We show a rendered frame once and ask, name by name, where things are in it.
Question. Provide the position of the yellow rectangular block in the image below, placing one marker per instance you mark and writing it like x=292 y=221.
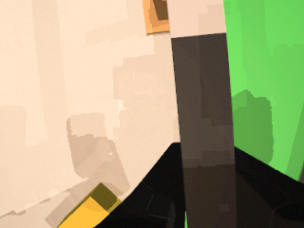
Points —
x=95 y=207

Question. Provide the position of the green flat mat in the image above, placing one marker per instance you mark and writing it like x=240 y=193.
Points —
x=266 y=69

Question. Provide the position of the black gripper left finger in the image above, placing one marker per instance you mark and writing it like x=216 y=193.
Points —
x=158 y=201

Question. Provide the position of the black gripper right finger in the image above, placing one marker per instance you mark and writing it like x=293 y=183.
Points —
x=265 y=197

